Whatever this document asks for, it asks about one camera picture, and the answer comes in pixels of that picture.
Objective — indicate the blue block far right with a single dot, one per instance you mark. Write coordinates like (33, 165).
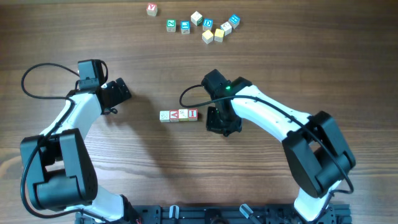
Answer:
(234, 20)

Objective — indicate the green Z letter block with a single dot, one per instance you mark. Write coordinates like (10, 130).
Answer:
(171, 25)

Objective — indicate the blue D letter block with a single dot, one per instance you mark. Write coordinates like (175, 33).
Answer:
(207, 24)

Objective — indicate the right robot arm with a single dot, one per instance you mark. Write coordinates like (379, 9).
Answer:
(317, 153)

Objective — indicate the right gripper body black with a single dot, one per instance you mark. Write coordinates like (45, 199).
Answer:
(217, 121)

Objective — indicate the yellow block right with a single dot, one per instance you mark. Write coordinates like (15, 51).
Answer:
(219, 35)

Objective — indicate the white green-sided block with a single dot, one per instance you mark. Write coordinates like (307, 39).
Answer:
(196, 18)

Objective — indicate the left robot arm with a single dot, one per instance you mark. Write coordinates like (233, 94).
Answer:
(58, 177)

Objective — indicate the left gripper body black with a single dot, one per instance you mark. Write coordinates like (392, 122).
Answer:
(116, 97)

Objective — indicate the yellow block left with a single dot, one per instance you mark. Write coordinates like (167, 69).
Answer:
(207, 36)

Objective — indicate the blue letter block left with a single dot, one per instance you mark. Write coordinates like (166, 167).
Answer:
(185, 27)

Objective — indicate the yellow block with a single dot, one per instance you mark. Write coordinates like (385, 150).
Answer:
(219, 35)
(207, 36)

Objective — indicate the plain wooden picture block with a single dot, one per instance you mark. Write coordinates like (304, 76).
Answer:
(183, 115)

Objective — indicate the red V letter block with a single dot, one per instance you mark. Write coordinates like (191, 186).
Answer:
(152, 9)

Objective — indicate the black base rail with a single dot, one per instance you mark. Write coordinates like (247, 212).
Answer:
(268, 214)

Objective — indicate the red A letter block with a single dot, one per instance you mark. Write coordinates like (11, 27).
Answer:
(174, 115)

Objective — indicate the red I letter block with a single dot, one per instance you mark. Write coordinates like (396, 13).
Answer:
(192, 114)

